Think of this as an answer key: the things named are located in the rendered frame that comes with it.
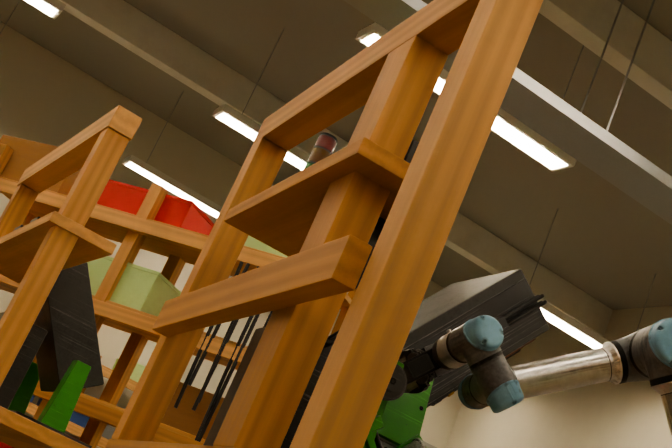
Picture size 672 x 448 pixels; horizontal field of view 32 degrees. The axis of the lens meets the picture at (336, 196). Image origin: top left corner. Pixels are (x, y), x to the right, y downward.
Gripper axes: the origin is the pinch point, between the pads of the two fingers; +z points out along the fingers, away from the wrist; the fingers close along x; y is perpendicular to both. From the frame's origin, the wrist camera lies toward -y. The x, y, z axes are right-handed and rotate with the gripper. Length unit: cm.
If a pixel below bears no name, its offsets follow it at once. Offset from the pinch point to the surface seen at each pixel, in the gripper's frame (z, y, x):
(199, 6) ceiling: 505, 333, 363
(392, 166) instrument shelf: -39, -6, 38
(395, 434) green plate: 2.9, -3.8, -10.8
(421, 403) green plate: 2.9, 6.3, -6.9
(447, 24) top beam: -50, 15, 62
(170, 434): 270, 66, 32
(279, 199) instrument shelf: 9, -2, 51
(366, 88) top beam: -4, 26, 69
